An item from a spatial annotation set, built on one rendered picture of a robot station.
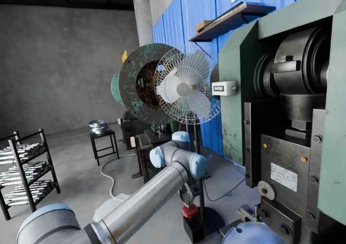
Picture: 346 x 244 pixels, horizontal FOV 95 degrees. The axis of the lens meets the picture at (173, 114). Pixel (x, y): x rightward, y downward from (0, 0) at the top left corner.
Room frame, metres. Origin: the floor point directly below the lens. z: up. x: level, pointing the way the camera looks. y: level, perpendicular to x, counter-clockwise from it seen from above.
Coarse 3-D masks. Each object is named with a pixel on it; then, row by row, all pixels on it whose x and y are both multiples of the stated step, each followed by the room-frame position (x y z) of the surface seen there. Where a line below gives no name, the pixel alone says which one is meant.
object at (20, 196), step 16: (32, 144) 1.90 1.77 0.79; (0, 160) 1.66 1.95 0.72; (16, 160) 1.60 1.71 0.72; (48, 160) 2.00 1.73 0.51; (0, 176) 1.69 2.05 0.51; (16, 176) 1.68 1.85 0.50; (32, 176) 1.66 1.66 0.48; (0, 192) 1.61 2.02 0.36; (16, 192) 1.70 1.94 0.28; (32, 192) 1.69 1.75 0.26; (48, 192) 1.85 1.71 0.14; (32, 208) 1.60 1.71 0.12
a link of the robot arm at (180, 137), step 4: (176, 132) 0.68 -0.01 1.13; (180, 132) 0.67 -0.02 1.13; (184, 132) 0.67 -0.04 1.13; (172, 136) 0.65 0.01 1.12; (176, 136) 0.63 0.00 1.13; (180, 136) 0.63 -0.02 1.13; (184, 136) 0.63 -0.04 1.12; (188, 136) 0.65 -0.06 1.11; (172, 140) 0.64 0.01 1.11; (176, 140) 0.63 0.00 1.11; (180, 140) 0.63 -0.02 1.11; (184, 140) 0.63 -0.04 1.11; (188, 140) 0.65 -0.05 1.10; (180, 144) 0.62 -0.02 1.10; (184, 144) 0.63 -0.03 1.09; (188, 144) 0.64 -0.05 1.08; (180, 148) 0.61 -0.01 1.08; (184, 148) 0.62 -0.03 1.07; (188, 148) 0.64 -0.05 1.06
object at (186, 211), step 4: (192, 204) 0.67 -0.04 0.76; (184, 208) 0.65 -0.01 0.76; (188, 208) 0.64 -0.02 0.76; (192, 208) 0.64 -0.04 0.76; (196, 208) 0.64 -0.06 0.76; (184, 212) 0.63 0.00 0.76; (188, 212) 0.62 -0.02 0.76; (192, 212) 0.62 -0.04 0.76; (196, 212) 0.62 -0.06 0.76; (188, 216) 0.61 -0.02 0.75; (192, 216) 0.64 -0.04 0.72
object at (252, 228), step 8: (240, 224) 0.51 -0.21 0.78; (248, 224) 0.51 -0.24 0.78; (256, 224) 0.51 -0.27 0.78; (264, 224) 0.50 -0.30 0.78; (232, 232) 0.49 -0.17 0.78; (248, 232) 0.48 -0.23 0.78; (256, 232) 0.48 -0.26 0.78; (264, 232) 0.47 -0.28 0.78; (272, 232) 0.47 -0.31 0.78; (224, 240) 0.46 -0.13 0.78; (232, 240) 0.46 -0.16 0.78; (240, 240) 0.45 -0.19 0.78; (248, 240) 0.45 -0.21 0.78; (256, 240) 0.45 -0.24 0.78; (264, 240) 0.45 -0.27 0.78; (272, 240) 0.44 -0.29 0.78; (280, 240) 0.44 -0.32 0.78
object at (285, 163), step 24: (264, 144) 0.43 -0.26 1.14; (288, 144) 0.38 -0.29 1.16; (264, 168) 0.44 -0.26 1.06; (288, 168) 0.38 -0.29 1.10; (264, 192) 0.42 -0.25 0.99; (288, 192) 0.37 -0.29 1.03; (264, 216) 0.39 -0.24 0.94; (288, 216) 0.35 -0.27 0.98; (288, 240) 0.34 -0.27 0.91; (312, 240) 0.32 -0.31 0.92
